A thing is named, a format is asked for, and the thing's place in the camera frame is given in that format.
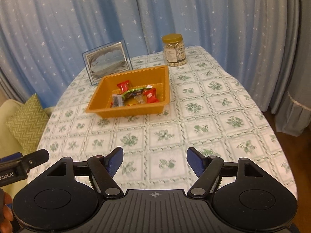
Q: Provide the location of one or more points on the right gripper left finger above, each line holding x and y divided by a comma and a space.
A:
103, 169

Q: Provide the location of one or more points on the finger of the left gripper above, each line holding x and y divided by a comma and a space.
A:
11, 157
18, 162

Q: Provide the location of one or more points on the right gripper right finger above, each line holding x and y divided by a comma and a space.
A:
207, 170

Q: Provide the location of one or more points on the clear black seaweed packet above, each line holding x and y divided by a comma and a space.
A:
117, 101

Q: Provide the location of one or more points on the small tan caramel candy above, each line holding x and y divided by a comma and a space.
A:
139, 99

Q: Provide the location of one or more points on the green silver snack bag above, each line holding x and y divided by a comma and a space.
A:
135, 91

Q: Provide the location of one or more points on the red square snack packet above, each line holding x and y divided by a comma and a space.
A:
151, 96

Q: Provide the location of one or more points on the small red candy packet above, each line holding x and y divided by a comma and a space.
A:
124, 86

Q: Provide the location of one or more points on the person's left hand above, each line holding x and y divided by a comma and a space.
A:
6, 225

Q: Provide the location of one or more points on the yellow-green sofa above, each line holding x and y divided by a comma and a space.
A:
9, 144

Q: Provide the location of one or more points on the green zigzag cushion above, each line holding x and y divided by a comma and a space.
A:
27, 125

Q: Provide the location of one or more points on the green floral tablecloth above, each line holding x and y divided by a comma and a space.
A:
208, 110

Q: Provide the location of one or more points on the orange plastic tray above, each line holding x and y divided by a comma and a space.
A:
157, 76

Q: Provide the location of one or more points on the grey side curtain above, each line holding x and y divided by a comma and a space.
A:
291, 99

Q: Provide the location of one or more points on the nut jar with gold lid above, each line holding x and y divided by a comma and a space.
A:
174, 50

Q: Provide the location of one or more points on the blue star curtain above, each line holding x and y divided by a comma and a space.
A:
42, 41

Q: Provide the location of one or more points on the glass sand picture frame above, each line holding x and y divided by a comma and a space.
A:
108, 59

